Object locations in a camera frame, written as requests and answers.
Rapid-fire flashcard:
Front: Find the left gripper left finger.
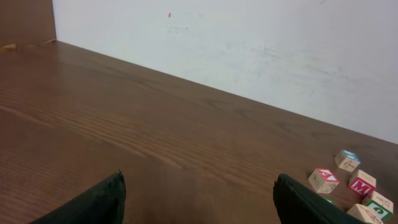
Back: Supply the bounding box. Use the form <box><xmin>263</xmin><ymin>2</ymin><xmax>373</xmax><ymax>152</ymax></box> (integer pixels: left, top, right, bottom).
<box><xmin>31</xmin><ymin>171</ymin><xmax>126</xmax><ymax>224</ymax></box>

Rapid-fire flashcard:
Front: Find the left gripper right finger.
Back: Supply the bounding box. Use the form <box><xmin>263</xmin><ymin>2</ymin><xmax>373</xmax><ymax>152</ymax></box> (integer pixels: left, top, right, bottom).
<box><xmin>273</xmin><ymin>174</ymin><xmax>364</xmax><ymax>224</ymax></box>

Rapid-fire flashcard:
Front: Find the green 4 wooden block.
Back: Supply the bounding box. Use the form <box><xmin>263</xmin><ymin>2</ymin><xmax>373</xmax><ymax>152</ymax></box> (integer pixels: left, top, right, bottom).
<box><xmin>322</xmin><ymin>197</ymin><xmax>335</xmax><ymax>205</ymax></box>

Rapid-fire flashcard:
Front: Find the red A wooden block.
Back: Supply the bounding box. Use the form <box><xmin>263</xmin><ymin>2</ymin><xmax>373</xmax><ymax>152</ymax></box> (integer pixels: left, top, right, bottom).
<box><xmin>308</xmin><ymin>168</ymin><xmax>340</xmax><ymax>194</ymax></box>

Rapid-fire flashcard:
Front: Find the blue top wooden block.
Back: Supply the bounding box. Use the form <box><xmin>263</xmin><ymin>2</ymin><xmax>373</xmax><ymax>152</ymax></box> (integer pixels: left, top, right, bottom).
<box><xmin>335</xmin><ymin>149</ymin><xmax>361</xmax><ymax>172</ymax></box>

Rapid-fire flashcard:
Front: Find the red M wooden block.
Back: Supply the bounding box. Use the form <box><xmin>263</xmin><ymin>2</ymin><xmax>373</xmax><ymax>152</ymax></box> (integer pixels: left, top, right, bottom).
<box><xmin>348</xmin><ymin>169</ymin><xmax>377</xmax><ymax>196</ymax></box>

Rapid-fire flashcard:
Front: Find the green J wooden block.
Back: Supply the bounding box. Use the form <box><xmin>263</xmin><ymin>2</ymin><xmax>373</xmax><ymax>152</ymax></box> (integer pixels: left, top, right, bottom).
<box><xmin>362</xmin><ymin>191</ymin><xmax>394</xmax><ymax>221</ymax></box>

